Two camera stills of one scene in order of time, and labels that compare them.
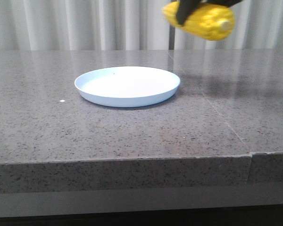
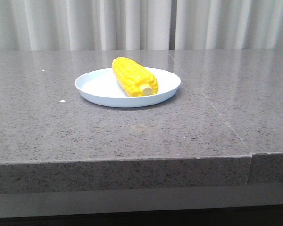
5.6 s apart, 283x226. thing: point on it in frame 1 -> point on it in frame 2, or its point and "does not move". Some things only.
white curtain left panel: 79,25 does not move
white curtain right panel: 259,24 does not move
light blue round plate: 126,86 does not move
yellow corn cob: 211,22 -> 136,80
